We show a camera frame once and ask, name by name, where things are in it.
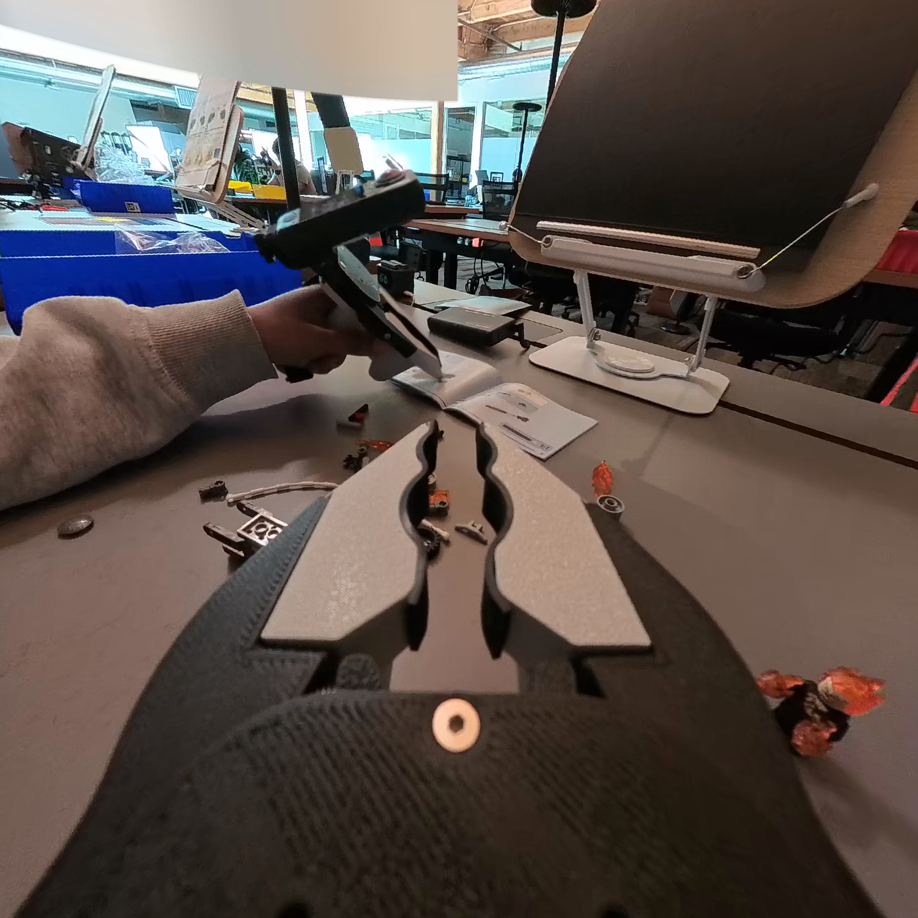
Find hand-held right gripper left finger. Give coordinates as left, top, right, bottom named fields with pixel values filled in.
left=260, top=421, right=440, bottom=652

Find black lego part with flames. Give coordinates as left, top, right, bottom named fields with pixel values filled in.
left=756, top=666, right=888, bottom=758

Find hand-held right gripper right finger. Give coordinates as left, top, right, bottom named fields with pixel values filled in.
left=475, top=423, right=654, bottom=659

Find pile of clear plastic bags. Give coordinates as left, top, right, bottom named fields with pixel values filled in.
left=92, top=132, right=176, bottom=182

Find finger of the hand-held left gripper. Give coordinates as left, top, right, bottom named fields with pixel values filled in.
left=323, top=285, right=443, bottom=381
left=337, top=244, right=440, bottom=365

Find cardboard sheet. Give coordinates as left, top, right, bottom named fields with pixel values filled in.
left=174, top=77, right=246, bottom=203

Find black floor lamp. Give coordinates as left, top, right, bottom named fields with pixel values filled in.
left=531, top=0, right=598, bottom=109

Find black power adapter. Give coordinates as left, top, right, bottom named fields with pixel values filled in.
left=428, top=305, right=521, bottom=349

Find small blue storage bin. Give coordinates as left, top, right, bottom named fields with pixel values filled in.
left=68, top=179, right=178, bottom=215

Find black lego model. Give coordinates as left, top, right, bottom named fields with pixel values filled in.
left=203, top=500, right=289, bottom=559

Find person's left forearm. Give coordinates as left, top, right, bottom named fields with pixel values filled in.
left=0, top=289, right=279, bottom=512

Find person's left hand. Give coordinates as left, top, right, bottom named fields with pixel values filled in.
left=250, top=285, right=377, bottom=375

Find large blue storage bin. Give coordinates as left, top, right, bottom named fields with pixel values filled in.
left=0, top=211, right=295, bottom=334

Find black pole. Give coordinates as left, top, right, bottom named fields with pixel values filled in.
left=271, top=86, right=304, bottom=215

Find lego instruction booklet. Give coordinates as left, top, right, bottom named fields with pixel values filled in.
left=391, top=351, right=598, bottom=460

